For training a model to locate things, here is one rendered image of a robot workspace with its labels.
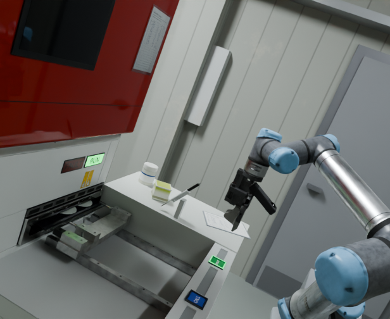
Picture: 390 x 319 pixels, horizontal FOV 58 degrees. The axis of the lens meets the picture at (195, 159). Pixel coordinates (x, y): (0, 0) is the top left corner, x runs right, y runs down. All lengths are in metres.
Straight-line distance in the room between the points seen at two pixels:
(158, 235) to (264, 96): 1.85
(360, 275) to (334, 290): 0.07
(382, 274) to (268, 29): 2.51
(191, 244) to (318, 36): 2.11
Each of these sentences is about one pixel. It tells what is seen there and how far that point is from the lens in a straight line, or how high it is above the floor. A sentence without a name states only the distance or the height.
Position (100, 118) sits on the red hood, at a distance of 1.21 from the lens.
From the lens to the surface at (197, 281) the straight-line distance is 1.16.
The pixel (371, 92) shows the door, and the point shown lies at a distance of 3.04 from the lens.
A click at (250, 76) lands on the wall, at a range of 3.07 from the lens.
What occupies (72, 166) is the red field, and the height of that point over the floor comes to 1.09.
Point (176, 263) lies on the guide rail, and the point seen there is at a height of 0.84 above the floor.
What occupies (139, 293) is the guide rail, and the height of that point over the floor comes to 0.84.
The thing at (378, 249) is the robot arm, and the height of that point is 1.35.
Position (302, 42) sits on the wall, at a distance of 3.08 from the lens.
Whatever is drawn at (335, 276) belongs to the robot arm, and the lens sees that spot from 0.84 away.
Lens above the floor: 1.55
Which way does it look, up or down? 13 degrees down
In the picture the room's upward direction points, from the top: 22 degrees clockwise
